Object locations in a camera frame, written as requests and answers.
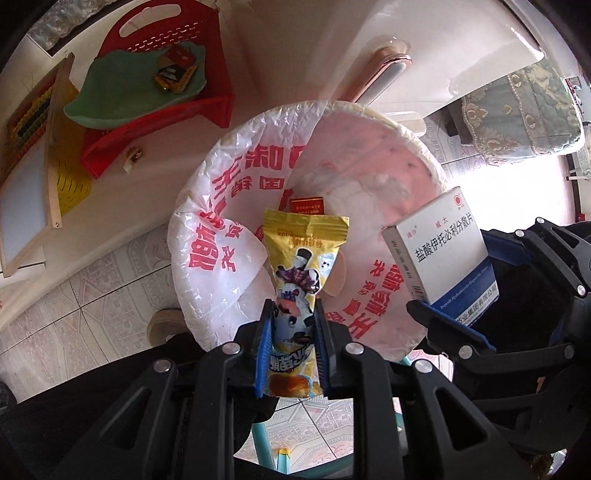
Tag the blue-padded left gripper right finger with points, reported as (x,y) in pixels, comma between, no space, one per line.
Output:
(409,421)

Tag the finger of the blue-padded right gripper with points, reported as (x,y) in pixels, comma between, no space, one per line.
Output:
(558,253)
(473,349)

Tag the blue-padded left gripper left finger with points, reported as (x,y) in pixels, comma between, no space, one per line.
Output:
(165,427)

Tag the white blue medicine box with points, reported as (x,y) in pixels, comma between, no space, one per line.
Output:
(442,255)

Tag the yellow cartoon snack wrapper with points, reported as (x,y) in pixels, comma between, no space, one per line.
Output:
(301,249)

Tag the white red-printed trash bag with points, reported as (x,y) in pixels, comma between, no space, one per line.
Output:
(365,167)

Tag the blue-green quilted sofa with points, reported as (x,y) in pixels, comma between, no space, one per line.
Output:
(527,113)

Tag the small red box in bag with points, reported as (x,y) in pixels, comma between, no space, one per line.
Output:
(308,206)

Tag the wooden abacus whiteboard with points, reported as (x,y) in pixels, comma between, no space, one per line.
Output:
(41,176)

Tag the green plastic tray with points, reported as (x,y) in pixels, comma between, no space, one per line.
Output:
(123,86)

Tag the red plastic basket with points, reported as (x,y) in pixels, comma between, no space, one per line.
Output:
(155,25)

